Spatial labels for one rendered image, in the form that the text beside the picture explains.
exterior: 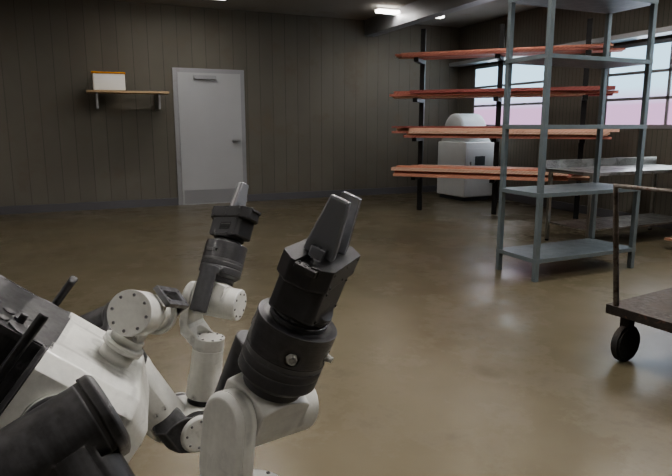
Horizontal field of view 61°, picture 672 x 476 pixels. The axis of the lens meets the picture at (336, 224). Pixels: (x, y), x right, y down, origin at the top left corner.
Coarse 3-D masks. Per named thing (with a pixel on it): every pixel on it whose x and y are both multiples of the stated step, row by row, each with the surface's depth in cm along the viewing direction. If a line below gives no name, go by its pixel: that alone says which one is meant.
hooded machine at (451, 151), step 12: (456, 120) 974; (468, 120) 970; (480, 120) 982; (444, 144) 1001; (456, 144) 972; (468, 144) 953; (480, 144) 965; (492, 144) 977; (444, 156) 1004; (456, 156) 975; (468, 156) 957; (480, 156) 969; (492, 156) 981; (444, 180) 1009; (456, 180) 980; (468, 180) 965; (480, 180) 977; (444, 192) 1012; (456, 192) 982; (468, 192) 969; (480, 192) 981
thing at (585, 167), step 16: (560, 160) 641; (576, 160) 650; (592, 160) 660; (608, 160) 670; (624, 160) 680; (656, 160) 701; (592, 176) 576; (656, 176) 699; (560, 224) 627; (576, 224) 626; (608, 224) 626; (624, 224) 626; (640, 224) 626; (656, 224) 632
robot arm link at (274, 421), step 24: (240, 336) 64; (240, 360) 59; (240, 384) 60; (264, 384) 57; (288, 384) 57; (312, 384) 59; (264, 408) 58; (288, 408) 60; (312, 408) 64; (264, 432) 59; (288, 432) 62
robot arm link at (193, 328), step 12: (192, 288) 117; (192, 312) 118; (180, 324) 117; (192, 324) 118; (204, 324) 122; (192, 336) 116; (204, 336) 119; (216, 336) 120; (204, 348) 116; (216, 348) 117
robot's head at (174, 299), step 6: (156, 288) 85; (162, 288) 86; (168, 288) 89; (174, 288) 92; (162, 294) 84; (168, 294) 89; (174, 294) 91; (180, 294) 92; (162, 300) 84; (168, 300) 84; (174, 300) 87; (180, 300) 91; (168, 306) 85; (174, 306) 87; (180, 306) 89; (186, 306) 91; (180, 312) 92; (168, 330) 90
